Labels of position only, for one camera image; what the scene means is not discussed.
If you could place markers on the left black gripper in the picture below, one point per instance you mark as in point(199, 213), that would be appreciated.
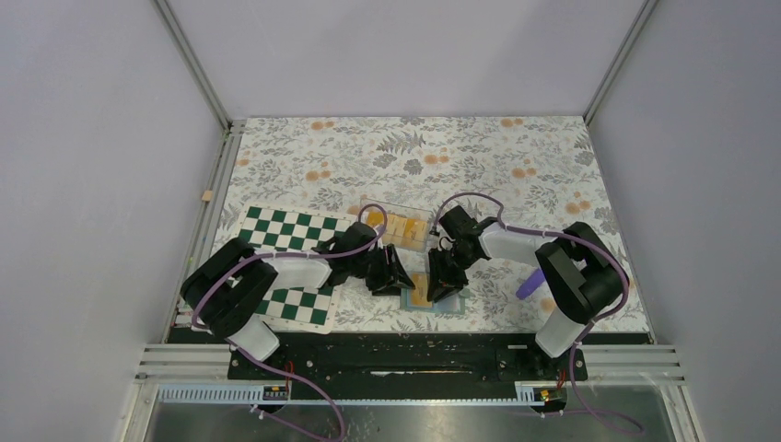
point(392, 276)

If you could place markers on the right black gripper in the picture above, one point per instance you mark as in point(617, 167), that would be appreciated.
point(442, 283)

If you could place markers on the green card holder wallet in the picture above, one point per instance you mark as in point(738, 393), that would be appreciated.
point(451, 305)

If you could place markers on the clear box with orange blocks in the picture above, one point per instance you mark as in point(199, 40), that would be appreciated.
point(407, 227)

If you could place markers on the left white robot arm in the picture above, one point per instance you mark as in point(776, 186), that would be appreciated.
point(225, 292)

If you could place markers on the purple cylinder tube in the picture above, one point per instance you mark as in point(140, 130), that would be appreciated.
point(530, 285)

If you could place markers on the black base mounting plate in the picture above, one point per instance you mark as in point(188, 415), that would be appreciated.
point(407, 366)

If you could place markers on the floral table mat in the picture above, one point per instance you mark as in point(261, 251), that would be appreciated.
point(543, 169)

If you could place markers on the green white chessboard mat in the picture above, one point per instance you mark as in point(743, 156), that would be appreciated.
point(284, 228)

